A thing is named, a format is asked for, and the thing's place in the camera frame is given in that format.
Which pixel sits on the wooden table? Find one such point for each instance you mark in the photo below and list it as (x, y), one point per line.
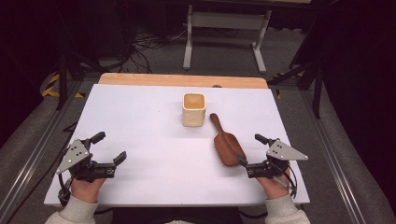
(174, 80)

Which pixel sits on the person's right hand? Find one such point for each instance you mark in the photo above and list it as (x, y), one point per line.
(275, 187)

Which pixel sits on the brown wooden hairbrush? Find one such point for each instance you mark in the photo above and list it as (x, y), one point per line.
(229, 147)

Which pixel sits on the person's left hand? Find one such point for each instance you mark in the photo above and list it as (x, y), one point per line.
(85, 190)

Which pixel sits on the cream square cup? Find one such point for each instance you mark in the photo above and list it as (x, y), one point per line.
(193, 115)

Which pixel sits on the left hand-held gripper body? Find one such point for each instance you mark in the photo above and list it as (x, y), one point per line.
(74, 154)

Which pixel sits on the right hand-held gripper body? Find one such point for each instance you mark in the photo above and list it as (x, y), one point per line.
(283, 151)

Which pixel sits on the yellow black hazard tape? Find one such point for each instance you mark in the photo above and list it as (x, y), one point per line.
(51, 87)

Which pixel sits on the grey metal stand frame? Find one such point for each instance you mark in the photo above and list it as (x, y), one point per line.
(227, 21)

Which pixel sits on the white board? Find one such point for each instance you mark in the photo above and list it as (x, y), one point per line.
(155, 149)

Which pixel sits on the person's dark clothing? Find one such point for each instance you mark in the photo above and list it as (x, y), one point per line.
(177, 216)

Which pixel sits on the aluminium rail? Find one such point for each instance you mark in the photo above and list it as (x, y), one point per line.
(333, 161)
(34, 155)

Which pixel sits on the black tripod stand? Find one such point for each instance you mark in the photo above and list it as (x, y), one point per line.
(316, 84)

